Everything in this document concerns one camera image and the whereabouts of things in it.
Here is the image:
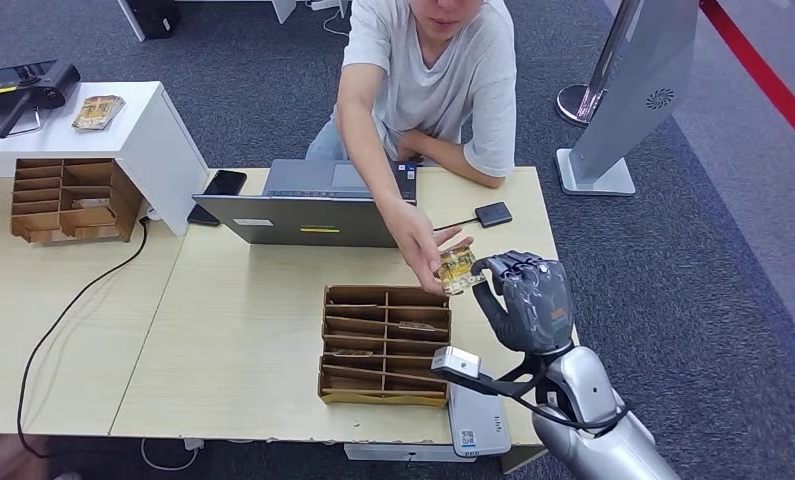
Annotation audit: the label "person's right hand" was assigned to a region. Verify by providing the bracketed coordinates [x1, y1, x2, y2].
[383, 200, 474, 296]

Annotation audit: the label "person's left hand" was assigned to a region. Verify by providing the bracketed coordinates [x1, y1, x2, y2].
[396, 129, 428, 164]

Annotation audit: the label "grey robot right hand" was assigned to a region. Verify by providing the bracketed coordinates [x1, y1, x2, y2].
[471, 250, 576, 356]

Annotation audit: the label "white card reader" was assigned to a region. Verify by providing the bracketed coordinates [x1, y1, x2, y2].
[447, 382, 513, 460]

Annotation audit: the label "person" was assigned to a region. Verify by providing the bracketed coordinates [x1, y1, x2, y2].
[304, 0, 519, 296]

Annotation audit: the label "flat cardboard slotted card tray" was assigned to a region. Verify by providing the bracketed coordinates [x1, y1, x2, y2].
[316, 284, 453, 408]

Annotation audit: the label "grey laptop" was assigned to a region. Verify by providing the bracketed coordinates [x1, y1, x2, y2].
[192, 158, 418, 249]

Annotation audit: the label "white desk legs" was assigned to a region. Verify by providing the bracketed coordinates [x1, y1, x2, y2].
[117, 0, 299, 43]

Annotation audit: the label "black smartphone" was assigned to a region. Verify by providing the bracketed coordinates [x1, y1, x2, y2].
[186, 169, 248, 227]

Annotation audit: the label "grey kiosk stand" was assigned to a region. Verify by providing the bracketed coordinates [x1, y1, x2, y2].
[555, 0, 702, 198]

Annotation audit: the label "white shelf unit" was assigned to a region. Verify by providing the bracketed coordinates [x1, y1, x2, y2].
[0, 80, 210, 237]

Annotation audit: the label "black box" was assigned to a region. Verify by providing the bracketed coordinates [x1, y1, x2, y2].
[127, 0, 182, 41]

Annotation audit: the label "cardboard compartment organizer box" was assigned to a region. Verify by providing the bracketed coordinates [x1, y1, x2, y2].
[10, 157, 144, 243]

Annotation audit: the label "stack of printed cards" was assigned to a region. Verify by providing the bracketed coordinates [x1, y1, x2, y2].
[72, 93, 127, 131]

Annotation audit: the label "black desktop device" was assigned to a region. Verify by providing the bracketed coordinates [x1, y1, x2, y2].
[0, 60, 82, 140]

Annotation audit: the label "reddish brown object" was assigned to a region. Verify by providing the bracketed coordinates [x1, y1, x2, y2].
[0, 433, 57, 480]

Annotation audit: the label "black USB hub with cable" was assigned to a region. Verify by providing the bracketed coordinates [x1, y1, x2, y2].
[433, 201, 514, 233]

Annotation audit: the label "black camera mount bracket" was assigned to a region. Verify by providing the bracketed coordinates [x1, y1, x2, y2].
[431, 362, 554, 399]

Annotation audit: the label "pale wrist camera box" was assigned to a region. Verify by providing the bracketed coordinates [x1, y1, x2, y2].
[431, 345, 483, 380]

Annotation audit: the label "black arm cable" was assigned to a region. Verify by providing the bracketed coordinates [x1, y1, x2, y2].
[502, 390, 630, 433]

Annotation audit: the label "chrome stanchion post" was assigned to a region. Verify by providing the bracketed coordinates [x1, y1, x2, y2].
[555, 0, 640, 128]

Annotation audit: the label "black power cable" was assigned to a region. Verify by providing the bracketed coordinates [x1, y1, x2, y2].
[16, 215, 152, 458]

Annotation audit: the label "white adapter with cable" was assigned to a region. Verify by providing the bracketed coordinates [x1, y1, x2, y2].
[140, 435, 206, 473]

